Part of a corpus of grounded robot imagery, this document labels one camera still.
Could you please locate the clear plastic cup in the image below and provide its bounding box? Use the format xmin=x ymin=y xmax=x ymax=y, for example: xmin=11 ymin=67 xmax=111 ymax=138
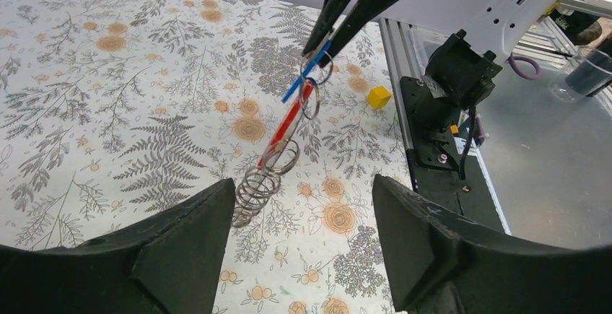
xmin=548 ymin=45 xmax=611 ymax=103

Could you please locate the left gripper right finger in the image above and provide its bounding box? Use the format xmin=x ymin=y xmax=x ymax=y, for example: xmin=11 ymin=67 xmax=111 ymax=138
xmin=372 ymin=175 xmax=611 ymax=313

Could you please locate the blue tag key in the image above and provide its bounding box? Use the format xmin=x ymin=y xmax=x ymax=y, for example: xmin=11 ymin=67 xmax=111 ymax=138
xmin=281 ymin=40 xmax=333 ymax=103

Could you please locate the red tag keyring bundle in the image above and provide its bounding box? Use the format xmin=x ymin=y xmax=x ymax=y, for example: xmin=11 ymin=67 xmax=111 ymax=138
xmin=232 ymin=78 xmax=320 ymax=228

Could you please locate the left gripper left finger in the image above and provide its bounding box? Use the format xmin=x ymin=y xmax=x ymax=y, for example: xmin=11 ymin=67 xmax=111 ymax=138
xmin=1 ymin=179 xmax=235 ymax=313

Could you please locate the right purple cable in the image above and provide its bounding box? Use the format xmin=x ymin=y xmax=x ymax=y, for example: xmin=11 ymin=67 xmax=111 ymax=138
xmin=507 ymin=53 xmax=543 ymax=82

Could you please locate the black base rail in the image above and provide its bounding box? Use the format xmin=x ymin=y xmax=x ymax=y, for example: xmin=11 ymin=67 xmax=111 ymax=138
xmin=398 ymin=77 xmax=510 ymax=234

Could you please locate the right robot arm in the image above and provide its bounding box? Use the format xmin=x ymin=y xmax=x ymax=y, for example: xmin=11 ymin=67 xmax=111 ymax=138
xmin=291 ymin=0 xmax=556 ymax=130

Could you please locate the yellow cube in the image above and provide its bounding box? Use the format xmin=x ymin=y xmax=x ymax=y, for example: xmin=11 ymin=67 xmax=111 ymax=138
xmin=367 ymin=86 xmax=393 ymax=110

